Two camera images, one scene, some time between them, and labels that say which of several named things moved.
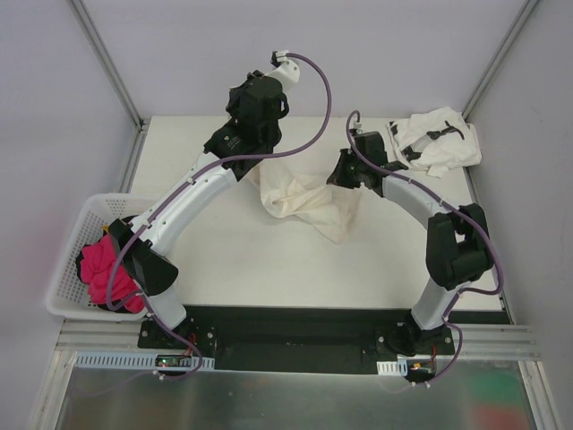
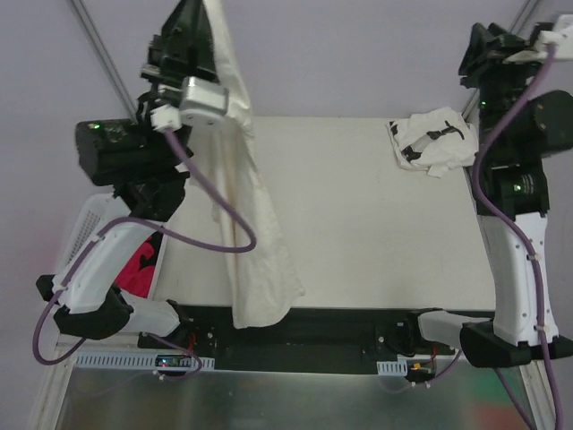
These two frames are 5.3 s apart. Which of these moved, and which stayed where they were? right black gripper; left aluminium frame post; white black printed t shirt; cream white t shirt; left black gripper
Moved: right black gripper; cream white t shirt; left black gripper
Stayed: white black printed t shirt; left aluminium frame post
